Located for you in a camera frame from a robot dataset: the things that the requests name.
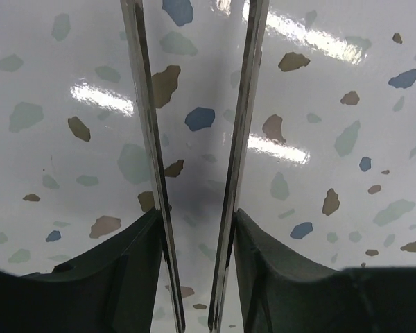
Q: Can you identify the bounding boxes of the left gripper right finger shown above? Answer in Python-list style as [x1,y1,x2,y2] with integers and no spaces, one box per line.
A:
[234,210,416,332]

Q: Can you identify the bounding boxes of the metal tweezers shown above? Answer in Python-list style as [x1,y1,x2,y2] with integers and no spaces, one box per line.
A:
[121,1,269,332]

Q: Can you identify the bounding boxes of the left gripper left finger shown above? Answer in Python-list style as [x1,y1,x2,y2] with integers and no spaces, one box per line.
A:
[0,210,163,333]

